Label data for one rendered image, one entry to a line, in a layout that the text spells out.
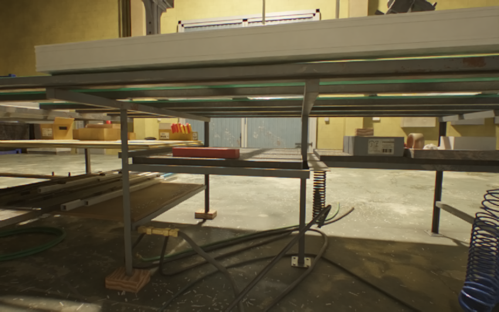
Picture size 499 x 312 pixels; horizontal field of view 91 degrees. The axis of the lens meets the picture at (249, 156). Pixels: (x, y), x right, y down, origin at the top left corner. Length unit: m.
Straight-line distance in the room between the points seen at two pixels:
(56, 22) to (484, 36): 11.17
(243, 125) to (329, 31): 6.66
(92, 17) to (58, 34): 1.42
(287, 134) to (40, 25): 9.07
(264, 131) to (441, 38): 6.63
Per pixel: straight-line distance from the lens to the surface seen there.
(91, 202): 1.63
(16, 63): 12.37
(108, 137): 2.04
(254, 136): 7.17
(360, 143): 1.36
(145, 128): 8.12
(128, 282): 1.33
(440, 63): 0.68
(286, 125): 7.08
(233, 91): 0.89
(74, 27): 10.79
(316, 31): 0.61
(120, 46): 0.77
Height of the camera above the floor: 0.69
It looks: 5 degrees down
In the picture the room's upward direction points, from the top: 1 degrees clockwise
